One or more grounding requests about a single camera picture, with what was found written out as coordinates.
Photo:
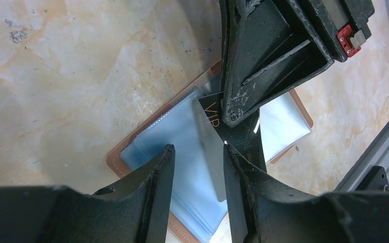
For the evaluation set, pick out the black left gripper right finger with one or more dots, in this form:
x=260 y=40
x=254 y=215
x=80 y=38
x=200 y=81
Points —
x=263 y=209

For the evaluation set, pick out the thin credit card edge-on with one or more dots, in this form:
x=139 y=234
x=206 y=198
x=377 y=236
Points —
x=214 y=133

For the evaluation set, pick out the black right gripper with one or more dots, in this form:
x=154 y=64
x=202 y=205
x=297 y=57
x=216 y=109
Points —
x=271 y=47

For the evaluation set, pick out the aluminium frame rail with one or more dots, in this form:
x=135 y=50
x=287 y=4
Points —
x=371 y=171

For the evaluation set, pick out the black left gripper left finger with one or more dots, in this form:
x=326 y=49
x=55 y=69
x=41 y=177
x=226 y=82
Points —
x=133 y=209

